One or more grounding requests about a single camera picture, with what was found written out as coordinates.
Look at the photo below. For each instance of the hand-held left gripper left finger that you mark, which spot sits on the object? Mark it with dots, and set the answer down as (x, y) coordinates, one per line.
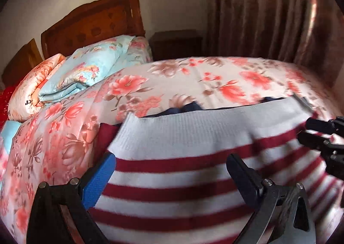
(99, 177)

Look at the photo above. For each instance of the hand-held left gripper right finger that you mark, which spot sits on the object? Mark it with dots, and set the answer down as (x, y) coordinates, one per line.
(243, 179)

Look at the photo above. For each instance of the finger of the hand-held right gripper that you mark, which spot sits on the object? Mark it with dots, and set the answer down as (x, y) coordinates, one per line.
(325, 125)
(333, 152)

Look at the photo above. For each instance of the red white striped sweater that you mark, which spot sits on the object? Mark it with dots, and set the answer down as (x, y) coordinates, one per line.
(201, 147)

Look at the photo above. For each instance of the floral bed sheet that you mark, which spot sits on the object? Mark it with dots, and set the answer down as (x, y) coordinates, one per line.
(67, 139)

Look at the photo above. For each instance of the light blue cloth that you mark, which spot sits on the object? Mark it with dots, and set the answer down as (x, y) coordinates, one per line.
(9, 134)

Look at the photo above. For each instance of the light blue floral quilt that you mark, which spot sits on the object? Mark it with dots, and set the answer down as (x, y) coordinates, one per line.
(88, 66)

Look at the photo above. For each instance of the orange floral quilt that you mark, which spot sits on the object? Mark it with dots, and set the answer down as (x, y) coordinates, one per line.
(35, 85)

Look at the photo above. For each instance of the red cloth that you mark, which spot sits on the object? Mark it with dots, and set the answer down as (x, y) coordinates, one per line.
(5, 104)

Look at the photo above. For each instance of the floral curtain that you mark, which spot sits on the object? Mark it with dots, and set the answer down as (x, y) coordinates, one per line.
(263, 13)

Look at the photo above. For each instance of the floral pillow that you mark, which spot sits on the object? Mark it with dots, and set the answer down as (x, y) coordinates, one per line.
(141, 48)

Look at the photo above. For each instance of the small wooden headboard panel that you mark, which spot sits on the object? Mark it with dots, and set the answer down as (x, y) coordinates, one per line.
(22, 64)

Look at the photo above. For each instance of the wooden nightstand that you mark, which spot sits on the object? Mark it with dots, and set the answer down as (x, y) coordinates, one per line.
(176, 45)

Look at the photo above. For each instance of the wooden bed headboard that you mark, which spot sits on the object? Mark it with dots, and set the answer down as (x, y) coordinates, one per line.
(99, 23)

